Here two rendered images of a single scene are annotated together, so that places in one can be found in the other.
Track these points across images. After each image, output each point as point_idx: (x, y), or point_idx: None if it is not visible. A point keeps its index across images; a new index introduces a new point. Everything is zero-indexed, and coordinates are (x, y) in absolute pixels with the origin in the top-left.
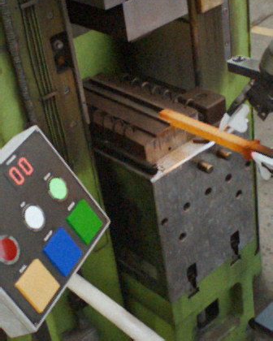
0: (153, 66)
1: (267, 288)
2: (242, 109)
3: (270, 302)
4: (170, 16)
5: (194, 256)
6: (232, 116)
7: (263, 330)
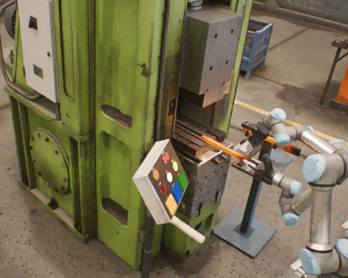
0: (189, 112)
1: (216, 217)
2: (246, 142)
3: (217, 223)
4: (217, 99)
5: (202, 199)
6: (241, 145)
7: (214, 236)
